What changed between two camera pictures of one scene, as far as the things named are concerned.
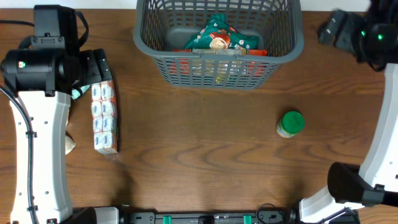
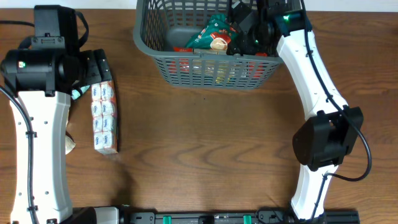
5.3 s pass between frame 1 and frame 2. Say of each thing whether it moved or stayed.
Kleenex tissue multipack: stayed
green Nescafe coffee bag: stayed
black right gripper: moved
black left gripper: stayed
